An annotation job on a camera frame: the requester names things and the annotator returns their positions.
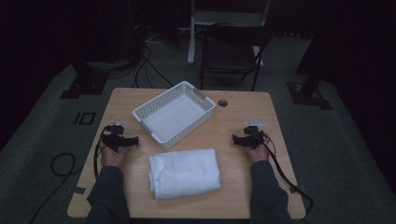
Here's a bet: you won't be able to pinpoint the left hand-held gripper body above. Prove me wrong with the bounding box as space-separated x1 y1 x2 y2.
102 120 126 153

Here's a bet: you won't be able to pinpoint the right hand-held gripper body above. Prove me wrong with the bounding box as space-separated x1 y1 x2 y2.
243 119 269 149

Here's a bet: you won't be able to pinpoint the white plastic basket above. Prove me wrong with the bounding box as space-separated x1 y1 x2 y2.
132 80 217 151

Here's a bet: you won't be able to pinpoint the white cloth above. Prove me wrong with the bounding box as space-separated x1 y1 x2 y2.
148 147 222 201

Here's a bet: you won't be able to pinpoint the person's right hand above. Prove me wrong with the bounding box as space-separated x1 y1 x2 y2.
244 133 271 163

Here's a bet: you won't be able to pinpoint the person's left hand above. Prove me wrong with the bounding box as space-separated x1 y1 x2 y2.
98 144 130 169

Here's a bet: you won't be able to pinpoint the black floor stand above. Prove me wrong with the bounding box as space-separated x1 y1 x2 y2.
286 0 333 111
60 57 110 100

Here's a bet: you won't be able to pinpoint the black folding chair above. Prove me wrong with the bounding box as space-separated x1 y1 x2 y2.
199 22 274 92

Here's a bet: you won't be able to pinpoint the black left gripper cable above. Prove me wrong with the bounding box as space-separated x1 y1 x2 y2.
92 125 109 181

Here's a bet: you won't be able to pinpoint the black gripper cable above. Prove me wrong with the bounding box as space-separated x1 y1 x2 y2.
92 125 109 181
255 132 314 217

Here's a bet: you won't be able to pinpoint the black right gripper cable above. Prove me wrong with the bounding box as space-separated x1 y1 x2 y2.
255 132 314 217

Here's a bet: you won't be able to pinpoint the black floor cable loop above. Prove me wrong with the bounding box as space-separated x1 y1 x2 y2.
28 151 85 224

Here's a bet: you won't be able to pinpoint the thin black floor cables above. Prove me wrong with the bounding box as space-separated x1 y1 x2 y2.
133 46 175 89

